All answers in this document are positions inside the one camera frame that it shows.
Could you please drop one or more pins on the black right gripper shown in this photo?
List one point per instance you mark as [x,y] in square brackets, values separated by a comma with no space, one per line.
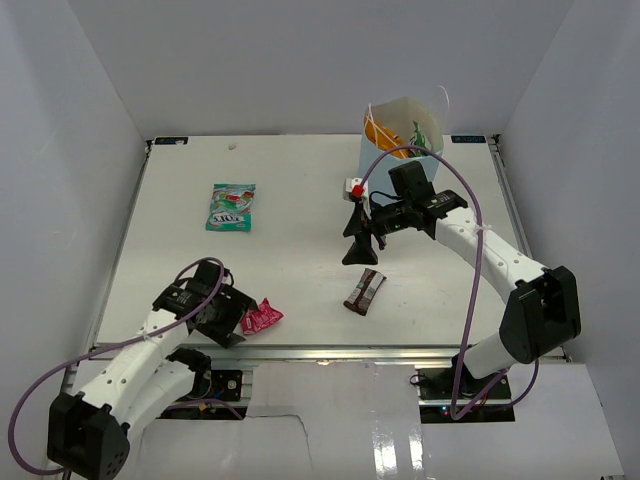
[361,251]

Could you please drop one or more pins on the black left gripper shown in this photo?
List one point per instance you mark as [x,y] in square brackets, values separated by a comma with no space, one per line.
[238,302]

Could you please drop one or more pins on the pink candy packet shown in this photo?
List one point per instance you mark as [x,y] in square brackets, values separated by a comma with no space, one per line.
[260,319]

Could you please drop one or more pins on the brown chocolate bar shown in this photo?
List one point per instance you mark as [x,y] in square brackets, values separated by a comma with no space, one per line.
[360,299]

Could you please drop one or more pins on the orange Kettle chips bag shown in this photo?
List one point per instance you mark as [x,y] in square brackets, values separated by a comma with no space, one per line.
[381,137]

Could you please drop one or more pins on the green Fox's candy bag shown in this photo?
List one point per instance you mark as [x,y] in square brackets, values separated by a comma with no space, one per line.
[230,208]

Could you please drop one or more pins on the yellow green Fox's bag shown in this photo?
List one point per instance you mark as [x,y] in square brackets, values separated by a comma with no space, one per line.
[418,138]

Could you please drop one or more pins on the light blue paper bag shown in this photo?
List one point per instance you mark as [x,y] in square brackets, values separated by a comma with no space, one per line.
[397,115]

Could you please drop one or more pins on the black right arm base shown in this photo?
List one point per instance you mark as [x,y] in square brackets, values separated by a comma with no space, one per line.
[435,390]

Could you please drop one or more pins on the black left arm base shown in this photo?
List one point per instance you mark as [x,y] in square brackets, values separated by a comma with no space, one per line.
[220,382]

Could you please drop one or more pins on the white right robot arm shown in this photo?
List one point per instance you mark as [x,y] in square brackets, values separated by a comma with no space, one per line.
[541,304]

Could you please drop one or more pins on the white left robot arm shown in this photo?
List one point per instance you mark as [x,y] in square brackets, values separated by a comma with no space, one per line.
[90,432]

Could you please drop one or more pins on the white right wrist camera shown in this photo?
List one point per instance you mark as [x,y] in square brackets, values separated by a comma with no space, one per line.
[356,190]

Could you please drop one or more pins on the aluminium table edge rail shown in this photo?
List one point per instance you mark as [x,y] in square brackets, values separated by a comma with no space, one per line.
[326,353]

